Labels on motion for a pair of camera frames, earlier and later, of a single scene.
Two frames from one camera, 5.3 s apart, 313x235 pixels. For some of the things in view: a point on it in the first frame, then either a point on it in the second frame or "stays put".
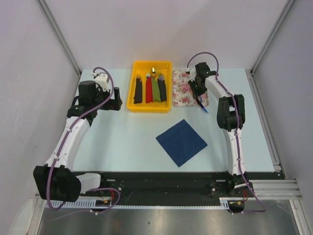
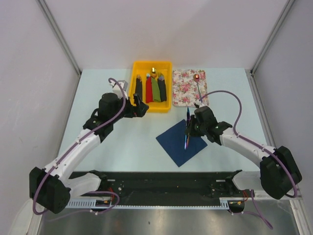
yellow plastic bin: (150, 87) stays put
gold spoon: (153, 72) stays put
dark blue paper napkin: (182, 142) stays put
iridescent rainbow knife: (201, 105) → (187, 138)
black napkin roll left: (138, 94) stays put
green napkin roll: (156, 96) stays put
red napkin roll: (149, 91) stays put
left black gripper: (113, 104) → (139, 110)
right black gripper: (195, 92) → (190, 130)
